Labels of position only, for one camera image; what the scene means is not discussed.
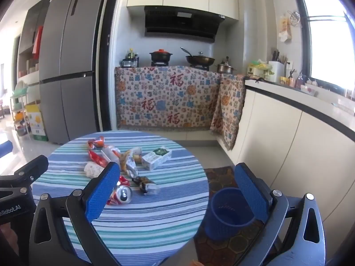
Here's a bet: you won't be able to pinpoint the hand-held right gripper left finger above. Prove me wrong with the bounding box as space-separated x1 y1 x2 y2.
28 161 122 266

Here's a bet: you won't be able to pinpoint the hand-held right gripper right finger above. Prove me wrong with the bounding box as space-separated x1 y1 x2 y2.
234 162 327 266

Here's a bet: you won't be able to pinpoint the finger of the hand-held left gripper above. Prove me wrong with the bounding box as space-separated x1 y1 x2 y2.
0 155 49 195
0 141 14 159

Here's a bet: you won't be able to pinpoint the crushed drink can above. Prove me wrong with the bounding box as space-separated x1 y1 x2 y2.
107 175 133 206

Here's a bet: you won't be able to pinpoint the red gold-patterned wrapper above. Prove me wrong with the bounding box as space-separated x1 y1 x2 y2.
88 150 110 168

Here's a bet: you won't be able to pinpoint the clear plastic box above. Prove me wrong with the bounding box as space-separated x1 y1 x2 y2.
101 145 122 170

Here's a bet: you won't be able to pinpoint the blue plastic wastebasket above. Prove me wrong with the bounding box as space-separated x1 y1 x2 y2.
205 187 257 240

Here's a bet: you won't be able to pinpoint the clear yellow snack wrapper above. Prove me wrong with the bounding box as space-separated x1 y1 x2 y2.
120 147 143 177

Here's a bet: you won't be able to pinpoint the green and white carton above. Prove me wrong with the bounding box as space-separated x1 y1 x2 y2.
142 147 173 172

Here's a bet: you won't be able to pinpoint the crumpled white tissue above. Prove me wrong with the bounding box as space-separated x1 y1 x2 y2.
84 162 105 178

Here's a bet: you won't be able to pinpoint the hexagon patterned floor mat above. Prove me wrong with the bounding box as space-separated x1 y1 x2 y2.
194 166 278 266

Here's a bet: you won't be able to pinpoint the storage rack with baskets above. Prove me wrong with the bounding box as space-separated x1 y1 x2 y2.
10 80 32 141

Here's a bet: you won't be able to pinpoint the yellow and white cardboard box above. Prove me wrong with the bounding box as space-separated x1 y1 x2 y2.
25 101 49 142

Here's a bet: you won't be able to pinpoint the dark snack wrapper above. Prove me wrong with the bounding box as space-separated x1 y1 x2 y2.
132 176 161 196

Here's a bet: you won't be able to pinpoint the red and white wrapper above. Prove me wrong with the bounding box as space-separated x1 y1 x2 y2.
88 136 105 149

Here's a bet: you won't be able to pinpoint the blue striped tablecloth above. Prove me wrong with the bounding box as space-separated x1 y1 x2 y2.
31 130 210 266

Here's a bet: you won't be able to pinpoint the white kitchen base cabinet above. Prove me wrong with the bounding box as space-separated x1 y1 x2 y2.
216 78 355 228

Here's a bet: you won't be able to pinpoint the grey refrigerator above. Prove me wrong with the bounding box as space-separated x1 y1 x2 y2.
39 0 112 145

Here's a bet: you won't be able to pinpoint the red hanging bag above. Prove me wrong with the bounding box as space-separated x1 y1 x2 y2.
32 25 44 59

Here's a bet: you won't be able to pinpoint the large printed cloth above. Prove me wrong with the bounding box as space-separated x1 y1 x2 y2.
114 66 222 132

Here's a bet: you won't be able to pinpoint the grey shelf cabinet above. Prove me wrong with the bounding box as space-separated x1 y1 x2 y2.
17 0 53 89

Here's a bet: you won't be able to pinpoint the pink bottles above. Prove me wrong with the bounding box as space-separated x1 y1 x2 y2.
288 70 306 89

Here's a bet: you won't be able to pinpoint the yellow green food packages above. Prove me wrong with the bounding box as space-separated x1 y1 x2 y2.
247 59 274 80

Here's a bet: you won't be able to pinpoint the white utensil holder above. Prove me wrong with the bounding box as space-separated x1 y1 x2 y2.
268 49 288 84

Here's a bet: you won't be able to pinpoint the steel pot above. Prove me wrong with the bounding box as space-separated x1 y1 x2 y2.
216 56 238 75

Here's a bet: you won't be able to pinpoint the condiment bottle rack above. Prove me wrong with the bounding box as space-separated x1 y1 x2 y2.
121 48 139 68

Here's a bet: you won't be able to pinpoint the dark wok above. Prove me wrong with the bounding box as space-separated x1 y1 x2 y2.
180 47 216 66

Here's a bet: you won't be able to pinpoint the black gas stove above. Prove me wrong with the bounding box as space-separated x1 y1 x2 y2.
150 60 210 71

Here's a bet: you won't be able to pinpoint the black clay pot red lid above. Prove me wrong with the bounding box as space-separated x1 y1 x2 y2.
149 49 173 63

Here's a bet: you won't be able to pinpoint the window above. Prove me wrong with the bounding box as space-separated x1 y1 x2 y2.
288 0 355 101

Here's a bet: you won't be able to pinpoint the black range hood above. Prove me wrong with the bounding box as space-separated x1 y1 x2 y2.
144 6 226 44

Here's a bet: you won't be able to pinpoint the hanging wall bag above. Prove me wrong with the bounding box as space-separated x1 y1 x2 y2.
278 11 302 44

